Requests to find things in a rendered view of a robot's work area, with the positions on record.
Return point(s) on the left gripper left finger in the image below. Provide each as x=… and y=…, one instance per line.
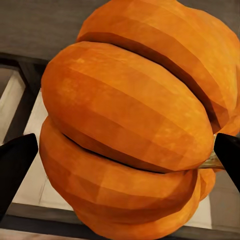
x=16, y=157

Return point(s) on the pumpkin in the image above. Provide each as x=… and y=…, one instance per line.
x=134, y=109

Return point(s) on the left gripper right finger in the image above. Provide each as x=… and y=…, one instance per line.
x=227, y=148

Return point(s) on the cabinet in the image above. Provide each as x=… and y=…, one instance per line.
x=32, y=33

